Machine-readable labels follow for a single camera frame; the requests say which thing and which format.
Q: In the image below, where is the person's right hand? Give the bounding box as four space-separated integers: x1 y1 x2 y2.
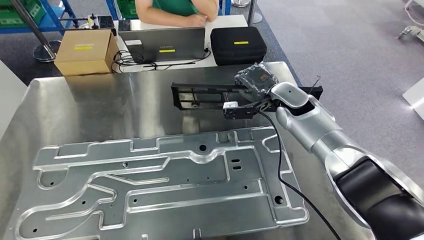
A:
183 13 209 28

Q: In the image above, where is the black plastic panel part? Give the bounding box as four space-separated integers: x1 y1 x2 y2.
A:
170 82 324 112

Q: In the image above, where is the steel workbench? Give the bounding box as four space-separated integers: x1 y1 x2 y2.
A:
0 61 377 240

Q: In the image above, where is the grey laptop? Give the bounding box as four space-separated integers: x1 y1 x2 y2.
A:
118 26 207 64

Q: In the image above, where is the person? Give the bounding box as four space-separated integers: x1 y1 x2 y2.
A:
134 0 220 28

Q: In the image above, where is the white desk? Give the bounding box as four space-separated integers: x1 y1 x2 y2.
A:
114 14 249 74

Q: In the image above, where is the black carrying case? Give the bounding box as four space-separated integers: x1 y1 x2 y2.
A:
210 26 268 66

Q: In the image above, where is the black power adapter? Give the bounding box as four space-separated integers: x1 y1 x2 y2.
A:
127 44 146 63

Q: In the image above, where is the green plastic bin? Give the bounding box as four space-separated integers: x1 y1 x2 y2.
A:
0 0 47 29
115 0 138 20

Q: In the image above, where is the small black device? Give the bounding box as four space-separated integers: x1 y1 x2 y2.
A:
98 15 116 31

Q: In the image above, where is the cardboard box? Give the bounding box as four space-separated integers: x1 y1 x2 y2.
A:
53 29 119 77

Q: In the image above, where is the large stamped metal panel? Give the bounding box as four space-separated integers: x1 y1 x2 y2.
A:
13 125 311 240

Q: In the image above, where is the blue rack with bins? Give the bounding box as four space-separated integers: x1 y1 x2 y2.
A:
0 0 80 36

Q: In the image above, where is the dark grey floor mat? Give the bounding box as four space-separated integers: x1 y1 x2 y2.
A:
0 0 302 87

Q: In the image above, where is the white table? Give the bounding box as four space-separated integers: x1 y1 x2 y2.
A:
0 59 28 140

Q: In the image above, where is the white lit display plinth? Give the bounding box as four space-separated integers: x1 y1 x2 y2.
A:
401 77 424 121

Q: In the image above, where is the chrome stanchion post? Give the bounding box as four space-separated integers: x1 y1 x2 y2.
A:
246 0 264 27
9 0 63 63

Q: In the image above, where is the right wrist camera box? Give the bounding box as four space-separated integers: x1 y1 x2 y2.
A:
222 100 263 120

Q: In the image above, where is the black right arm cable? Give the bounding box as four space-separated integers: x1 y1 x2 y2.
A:
255 109 342 240

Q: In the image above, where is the grey metal frame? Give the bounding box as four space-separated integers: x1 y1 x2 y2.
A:
398 0 424 43

